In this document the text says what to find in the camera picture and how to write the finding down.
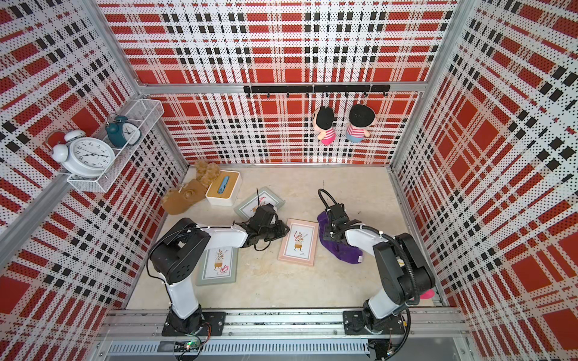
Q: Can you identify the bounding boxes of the doll blue pants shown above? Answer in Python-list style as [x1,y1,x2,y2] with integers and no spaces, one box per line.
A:
[346,104,376,143]

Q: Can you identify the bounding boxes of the blue object on box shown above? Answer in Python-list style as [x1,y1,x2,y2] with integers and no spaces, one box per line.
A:
[218,176,230,194]

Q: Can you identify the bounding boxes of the brown plush toy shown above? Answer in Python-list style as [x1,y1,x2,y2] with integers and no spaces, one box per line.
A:
[161,160,221,215]

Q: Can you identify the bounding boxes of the pink object behind right arm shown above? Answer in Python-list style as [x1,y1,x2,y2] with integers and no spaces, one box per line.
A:
[420,289,436,299]

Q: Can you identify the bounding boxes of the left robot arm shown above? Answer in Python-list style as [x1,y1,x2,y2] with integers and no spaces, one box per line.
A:
[148,204,290,335]

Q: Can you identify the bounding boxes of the purple microfiber cloth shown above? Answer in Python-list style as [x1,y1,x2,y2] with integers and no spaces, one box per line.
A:
[317,211,364,265]

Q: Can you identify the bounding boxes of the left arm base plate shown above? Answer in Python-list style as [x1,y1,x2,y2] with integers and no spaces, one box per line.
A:
[162,308,227,337]

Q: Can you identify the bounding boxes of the pink picture frame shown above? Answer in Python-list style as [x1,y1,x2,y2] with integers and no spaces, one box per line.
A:
[278,219,319,267]

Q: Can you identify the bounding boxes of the aluminium front rail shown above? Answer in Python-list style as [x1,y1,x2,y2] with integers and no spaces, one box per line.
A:
[97,307,470,341]

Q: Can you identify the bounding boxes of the doll pink striped shirt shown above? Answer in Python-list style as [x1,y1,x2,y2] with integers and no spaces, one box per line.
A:
[313,106,336,146]

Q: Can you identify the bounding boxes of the green circuit board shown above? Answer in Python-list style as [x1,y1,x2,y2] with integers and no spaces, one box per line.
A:
[174,341,202,353]

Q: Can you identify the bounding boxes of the green frame near arm base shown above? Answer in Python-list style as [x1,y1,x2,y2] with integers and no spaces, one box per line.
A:
[197,248,238,286]

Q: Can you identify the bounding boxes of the teal alarm clock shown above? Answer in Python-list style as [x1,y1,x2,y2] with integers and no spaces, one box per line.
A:
[105,115,141,148]

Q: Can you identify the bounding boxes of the white alarm clock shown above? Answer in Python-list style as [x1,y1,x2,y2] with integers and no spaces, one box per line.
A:
[51,129,115,178]

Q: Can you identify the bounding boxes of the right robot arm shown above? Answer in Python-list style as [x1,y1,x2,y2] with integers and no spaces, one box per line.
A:
[317,203,435,334]

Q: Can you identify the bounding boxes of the white wire shelf basket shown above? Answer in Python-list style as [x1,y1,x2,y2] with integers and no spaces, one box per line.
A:
[67,98,164,193]

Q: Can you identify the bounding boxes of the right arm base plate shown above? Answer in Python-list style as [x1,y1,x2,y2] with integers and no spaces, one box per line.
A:
[343,309,405,335]

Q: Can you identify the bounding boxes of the white box wooden lid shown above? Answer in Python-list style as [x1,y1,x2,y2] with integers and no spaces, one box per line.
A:
[206,171,242,207]

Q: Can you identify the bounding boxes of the black hook rail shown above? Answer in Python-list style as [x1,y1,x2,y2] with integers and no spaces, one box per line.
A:
[243,84,391,97]

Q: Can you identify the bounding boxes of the green frame tilted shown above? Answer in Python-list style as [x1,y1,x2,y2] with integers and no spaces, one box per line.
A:
[234,187,285,221]

